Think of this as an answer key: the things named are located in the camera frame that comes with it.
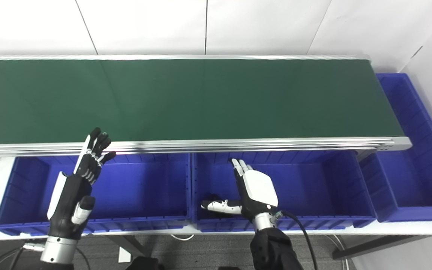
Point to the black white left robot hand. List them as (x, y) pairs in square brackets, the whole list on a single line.
[(68, 202)]

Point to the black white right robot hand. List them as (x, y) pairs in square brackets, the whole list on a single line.
[(261, 191)]

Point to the green conveyor belt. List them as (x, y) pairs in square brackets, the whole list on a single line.
[(238, 145), (201, 101)]

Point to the blue plastic bin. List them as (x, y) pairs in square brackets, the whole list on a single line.
[(321, 187), (414, 180), (144, 187)]

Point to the grey table leg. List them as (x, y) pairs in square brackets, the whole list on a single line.
[(129, 247)]

